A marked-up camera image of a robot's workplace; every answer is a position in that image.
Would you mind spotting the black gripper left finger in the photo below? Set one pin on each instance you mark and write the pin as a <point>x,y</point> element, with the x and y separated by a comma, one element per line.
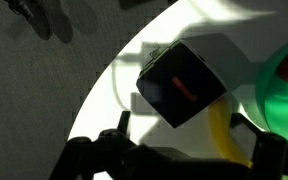
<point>124,123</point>

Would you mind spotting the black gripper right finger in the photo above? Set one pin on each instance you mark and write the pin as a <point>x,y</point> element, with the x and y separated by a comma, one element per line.
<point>245,136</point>

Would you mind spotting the black soft cube checkered sides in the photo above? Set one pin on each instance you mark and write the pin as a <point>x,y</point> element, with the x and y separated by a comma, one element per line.
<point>177,83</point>

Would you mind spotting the yellow toy banana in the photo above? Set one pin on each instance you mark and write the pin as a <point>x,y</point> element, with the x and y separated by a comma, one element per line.
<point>220,133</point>

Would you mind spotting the green plastic bowl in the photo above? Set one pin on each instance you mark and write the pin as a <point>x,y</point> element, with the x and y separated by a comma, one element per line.
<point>284,106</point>

